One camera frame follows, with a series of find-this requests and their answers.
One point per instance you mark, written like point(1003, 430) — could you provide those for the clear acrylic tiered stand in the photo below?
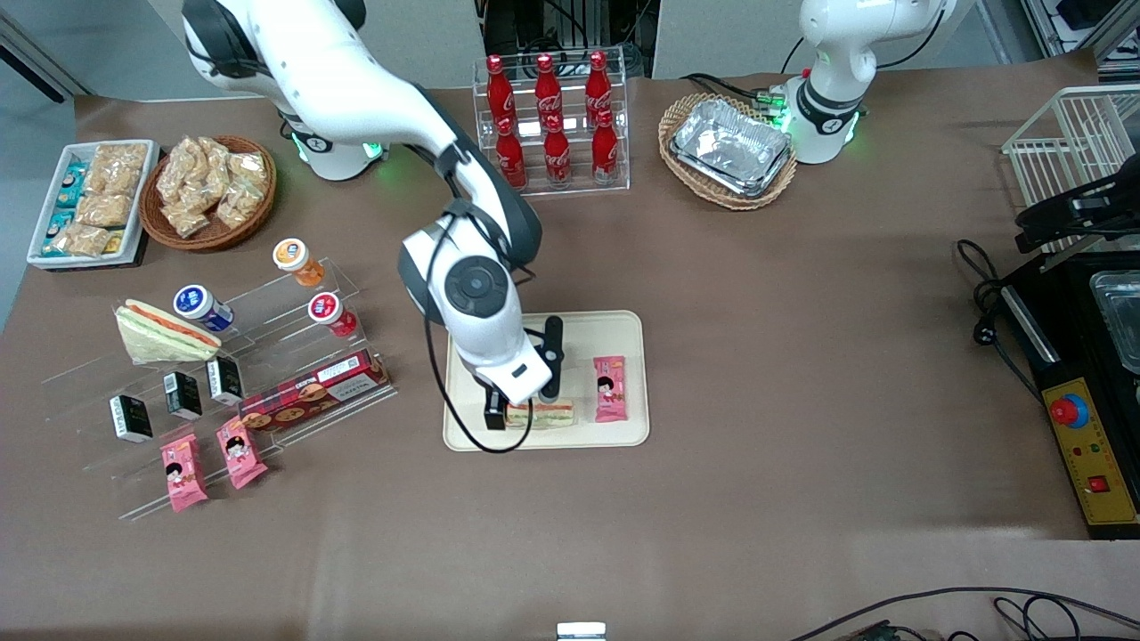
point(276, 307)

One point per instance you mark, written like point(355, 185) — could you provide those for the small yellow snack packet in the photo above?
point(114, 242)

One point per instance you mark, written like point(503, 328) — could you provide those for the red emergency stop button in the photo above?
point(1069, 410)

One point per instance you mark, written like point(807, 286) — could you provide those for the orange gum bottle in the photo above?
point(296, 260)

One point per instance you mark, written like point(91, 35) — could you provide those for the steel machine tray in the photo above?
point(1120, 316)

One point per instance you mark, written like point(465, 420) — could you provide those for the clear acrylic bottle rack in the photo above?
point(552, 191)

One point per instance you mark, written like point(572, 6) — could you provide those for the cream plastic serving tray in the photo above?
point(614, 329)

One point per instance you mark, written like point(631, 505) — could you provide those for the brown wicker basket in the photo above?
point(214, 239)

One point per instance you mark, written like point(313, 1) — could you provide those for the small blue snack packet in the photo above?
point(69, 194)
point(74, 172)
point(52, 247)
point(60, 223)

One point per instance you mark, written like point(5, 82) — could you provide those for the clear bag of tan snacks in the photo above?
point(82, 240)
point(218, 156)
point(105, 210)
point(249, 169)
point(183, 165)
point(239, 206)
point(120, 165)
point(187, 218)

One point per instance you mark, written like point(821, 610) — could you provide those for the triangle sandwich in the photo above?
point(543, 415)
point(156, 340)

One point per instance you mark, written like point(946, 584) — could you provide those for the red-capped gum bottle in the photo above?
point(329, 313)

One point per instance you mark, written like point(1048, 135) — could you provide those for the red tartan shortbread box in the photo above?
point(312, 392)

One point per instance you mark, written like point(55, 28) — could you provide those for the small white device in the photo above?
point(581, 631)

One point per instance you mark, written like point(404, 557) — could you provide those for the red cola bottle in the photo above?
point(497, 89)
point(598, 82)
point(606, 150)
point(557, 156)
point(547, 87)
point(510, 160)

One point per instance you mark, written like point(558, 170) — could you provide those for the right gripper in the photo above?
point(494, 415)

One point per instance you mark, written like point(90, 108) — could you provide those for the black sealing machine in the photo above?
point(1069, 320)

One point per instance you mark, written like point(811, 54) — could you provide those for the light wicker basket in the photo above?
point(681, 169)

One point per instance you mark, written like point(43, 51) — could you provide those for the white rectangular snack bin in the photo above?
point(40, 245)

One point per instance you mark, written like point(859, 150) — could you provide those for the blue-capped gum bottle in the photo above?
point(200, 306)

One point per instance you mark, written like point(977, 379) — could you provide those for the small black snack box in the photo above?
point(131, 418)
point(225, 381)
point(183, 396)

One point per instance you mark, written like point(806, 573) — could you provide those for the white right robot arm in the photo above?
point(356, 80)

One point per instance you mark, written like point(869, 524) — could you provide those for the metal shelf frame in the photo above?
point(1078, 22)

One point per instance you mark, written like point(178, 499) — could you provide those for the aluminium foil tray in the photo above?
point(730, 147)

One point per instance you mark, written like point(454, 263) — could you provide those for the pink cartoon snack packet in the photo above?
point(240, 452)
point(611, 388)
point(183, 474)

